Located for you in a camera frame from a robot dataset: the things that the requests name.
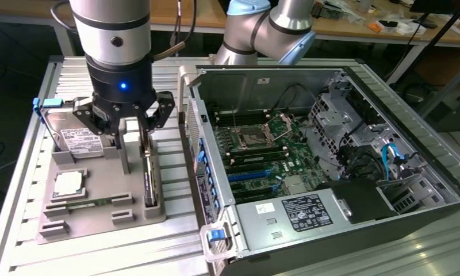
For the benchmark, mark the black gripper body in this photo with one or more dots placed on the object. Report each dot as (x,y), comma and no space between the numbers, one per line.
(120,83)

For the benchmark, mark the black graphics card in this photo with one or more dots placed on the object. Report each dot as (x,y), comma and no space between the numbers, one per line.
(149,178)

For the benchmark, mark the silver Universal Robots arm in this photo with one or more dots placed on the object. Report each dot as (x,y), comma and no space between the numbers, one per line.
(110,28)

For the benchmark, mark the blue expansion slot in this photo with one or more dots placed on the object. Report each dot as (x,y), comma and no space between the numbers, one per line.
(249,175)

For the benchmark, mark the black expansion slot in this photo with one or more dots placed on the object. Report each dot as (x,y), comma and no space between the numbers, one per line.
(252,194)

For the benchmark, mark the hard disk in blue carrier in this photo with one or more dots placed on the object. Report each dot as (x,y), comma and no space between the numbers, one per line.
(76,138)

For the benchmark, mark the thin locking lever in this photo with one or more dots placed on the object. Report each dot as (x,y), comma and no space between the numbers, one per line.
(235,118)

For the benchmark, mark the grey parts rack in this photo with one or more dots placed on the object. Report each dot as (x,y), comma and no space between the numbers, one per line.
(98,178)

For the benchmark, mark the silver CPU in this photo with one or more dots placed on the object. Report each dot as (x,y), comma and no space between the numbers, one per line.
(69,184)

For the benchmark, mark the CPU socket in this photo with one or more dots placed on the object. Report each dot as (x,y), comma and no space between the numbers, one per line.
(252,138)

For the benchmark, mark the green RAM stick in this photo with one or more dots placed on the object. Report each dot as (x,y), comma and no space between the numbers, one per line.
(89,202)

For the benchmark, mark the metal socket cover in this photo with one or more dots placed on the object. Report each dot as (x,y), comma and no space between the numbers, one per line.
(280,123)

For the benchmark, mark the green motherboard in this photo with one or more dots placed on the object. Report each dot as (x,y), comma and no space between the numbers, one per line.
(303,161)

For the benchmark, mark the silver chipset heatsink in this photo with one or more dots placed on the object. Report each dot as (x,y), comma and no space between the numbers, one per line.
(295,185)

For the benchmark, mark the metal disk bay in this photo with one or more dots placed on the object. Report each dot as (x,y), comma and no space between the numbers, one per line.
(329,118)

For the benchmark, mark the silver power supply unit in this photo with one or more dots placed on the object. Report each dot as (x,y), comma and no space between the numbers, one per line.
(260,218)

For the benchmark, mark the blue case latch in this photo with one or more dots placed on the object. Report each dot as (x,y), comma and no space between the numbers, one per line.
(215,235)

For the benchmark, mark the wooden desk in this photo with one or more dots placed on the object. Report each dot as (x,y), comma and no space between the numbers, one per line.
(348,33)

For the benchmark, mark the black open PC case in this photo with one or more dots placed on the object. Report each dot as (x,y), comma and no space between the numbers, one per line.
(348,241)

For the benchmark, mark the white and orange clutter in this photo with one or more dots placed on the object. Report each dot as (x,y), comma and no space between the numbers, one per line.
(403,27)

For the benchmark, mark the black monitor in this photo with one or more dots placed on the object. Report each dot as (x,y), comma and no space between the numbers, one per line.
(425,24)

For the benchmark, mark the black slanted pole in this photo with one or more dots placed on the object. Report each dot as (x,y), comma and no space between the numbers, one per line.
(440,31)

